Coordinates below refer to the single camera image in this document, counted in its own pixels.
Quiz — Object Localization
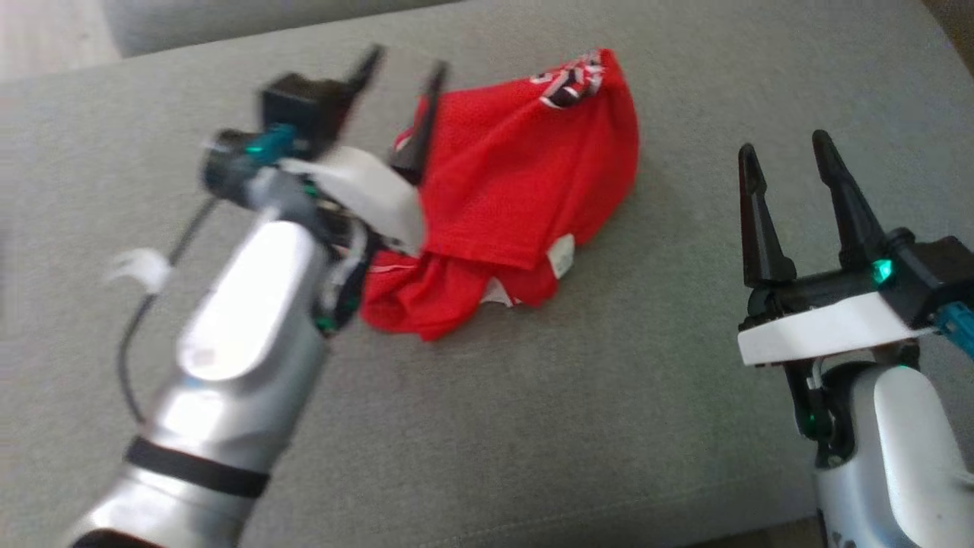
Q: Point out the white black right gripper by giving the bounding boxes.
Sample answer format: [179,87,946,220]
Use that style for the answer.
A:
[737,129,935,368]

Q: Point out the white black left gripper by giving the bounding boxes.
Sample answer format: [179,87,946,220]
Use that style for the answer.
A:
[282,44,450,257]

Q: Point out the red white basketball jersey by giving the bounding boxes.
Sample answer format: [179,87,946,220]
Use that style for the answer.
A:
[359,48,641,342]

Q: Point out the grey sofa back cushion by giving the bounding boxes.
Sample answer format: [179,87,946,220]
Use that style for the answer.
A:
[103,0,457,58]

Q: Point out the grey fabric sofa seat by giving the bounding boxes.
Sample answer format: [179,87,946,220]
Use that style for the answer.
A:
[0,0,974,548]

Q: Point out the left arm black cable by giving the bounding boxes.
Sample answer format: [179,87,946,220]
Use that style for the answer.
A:
[118,126,299,427]

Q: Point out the left cable white tag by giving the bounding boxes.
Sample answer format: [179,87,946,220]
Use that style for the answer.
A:
[107,247,173,295]

